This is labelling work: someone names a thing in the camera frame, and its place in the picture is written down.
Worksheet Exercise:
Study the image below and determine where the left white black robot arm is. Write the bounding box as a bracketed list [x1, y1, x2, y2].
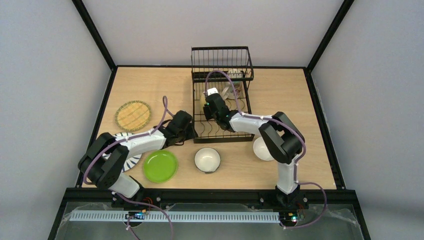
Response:
[77, 110, 197, 198]

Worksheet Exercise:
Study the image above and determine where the woven bamboo plate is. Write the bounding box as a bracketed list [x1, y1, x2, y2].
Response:
[114, 100, 152, 132]

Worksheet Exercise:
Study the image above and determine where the green plastic plate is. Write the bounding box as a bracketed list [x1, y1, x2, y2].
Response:
[143, 150, 179, 183]

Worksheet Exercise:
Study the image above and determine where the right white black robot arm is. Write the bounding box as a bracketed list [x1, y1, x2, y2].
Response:
[203, 93, 306, 205]

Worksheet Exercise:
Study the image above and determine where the black rimmed white bowl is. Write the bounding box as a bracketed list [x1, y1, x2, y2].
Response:
[194, 147, 221, 174]

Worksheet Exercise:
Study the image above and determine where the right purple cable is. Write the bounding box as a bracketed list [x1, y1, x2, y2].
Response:
[204, 70, 328, 230]

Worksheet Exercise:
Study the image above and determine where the plain white bowl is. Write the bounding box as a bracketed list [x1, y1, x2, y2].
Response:
[253, 137, 274, 161]

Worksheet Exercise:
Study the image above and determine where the black wire dish rack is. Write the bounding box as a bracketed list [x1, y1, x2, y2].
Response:
[190, 46, 254, 144]

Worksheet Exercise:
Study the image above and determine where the blue striped white plate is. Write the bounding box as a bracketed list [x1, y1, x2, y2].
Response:
[112, 132, 143, 173]

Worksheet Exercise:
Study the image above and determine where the yellow ceramic mug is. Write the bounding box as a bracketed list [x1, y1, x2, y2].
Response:
[199, 93, 207, 106]

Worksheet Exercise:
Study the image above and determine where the white slotted cable duct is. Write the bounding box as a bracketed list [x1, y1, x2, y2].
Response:
[69, 210, 280, 223]

